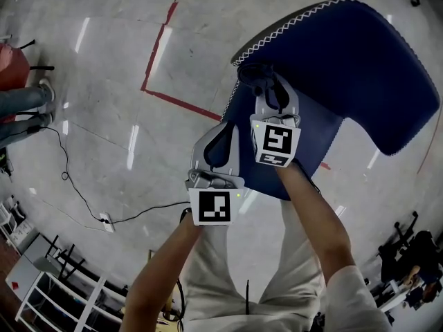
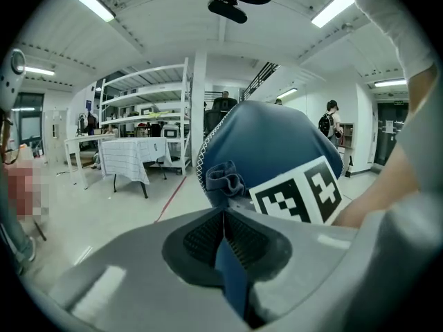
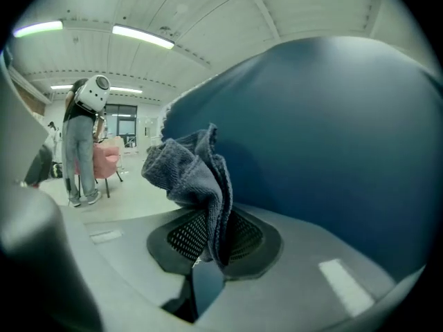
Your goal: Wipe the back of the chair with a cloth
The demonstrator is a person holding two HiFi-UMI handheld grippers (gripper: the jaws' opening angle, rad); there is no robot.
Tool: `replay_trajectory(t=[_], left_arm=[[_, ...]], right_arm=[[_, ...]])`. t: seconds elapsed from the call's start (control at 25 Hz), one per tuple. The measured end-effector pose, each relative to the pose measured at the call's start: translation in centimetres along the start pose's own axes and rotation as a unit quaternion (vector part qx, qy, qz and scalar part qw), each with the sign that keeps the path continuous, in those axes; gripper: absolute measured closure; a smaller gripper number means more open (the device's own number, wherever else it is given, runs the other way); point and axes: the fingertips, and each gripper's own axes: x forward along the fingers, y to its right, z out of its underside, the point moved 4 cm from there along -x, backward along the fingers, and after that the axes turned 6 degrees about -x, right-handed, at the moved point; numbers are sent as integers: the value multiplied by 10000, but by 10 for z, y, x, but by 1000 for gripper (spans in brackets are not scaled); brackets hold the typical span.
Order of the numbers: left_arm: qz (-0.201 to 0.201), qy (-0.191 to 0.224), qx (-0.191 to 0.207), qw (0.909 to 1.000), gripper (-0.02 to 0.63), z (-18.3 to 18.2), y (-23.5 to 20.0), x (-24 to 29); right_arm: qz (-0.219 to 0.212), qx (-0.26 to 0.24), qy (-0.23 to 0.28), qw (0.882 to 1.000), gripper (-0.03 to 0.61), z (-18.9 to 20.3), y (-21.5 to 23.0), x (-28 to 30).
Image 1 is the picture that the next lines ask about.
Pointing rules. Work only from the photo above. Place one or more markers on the person's left forearm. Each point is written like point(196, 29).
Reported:
point(155, 275)

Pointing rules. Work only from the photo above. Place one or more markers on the white side table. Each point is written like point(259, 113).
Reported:
point(24, 272)

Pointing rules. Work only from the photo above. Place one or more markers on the person's white sleeve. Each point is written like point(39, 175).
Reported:
point(349, 303)

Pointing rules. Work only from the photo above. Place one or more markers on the white power strip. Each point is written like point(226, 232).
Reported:
point(107, 222)

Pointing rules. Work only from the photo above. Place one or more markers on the black antenna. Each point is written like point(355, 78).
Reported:
point(247, 296)

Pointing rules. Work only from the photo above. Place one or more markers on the white open shelf unit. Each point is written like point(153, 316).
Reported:
point(97, 296)

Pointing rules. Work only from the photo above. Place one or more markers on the dark blue cloth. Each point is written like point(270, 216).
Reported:
point(346, 64)

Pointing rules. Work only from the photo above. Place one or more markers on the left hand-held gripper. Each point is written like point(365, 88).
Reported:
point(214, 204)

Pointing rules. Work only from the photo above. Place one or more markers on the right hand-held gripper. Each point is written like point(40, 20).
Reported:
point(277, 140)

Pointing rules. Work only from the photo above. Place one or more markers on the black stool frames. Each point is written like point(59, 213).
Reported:
point(69, 261)

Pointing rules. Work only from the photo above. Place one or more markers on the red floor tape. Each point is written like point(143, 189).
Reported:
point(152, 64)

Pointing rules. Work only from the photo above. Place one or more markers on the person's right forearm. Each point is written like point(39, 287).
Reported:
point(311, 220)

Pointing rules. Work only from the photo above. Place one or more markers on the white desk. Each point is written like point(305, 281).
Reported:
point(391, 299)

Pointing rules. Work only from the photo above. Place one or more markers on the white storage cart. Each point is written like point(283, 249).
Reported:
point(17, 230)

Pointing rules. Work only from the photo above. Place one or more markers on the person's white trousers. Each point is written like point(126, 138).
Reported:
point(214, 282)

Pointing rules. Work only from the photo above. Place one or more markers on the pink fabric chair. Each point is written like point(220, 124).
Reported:
point(12, 67)

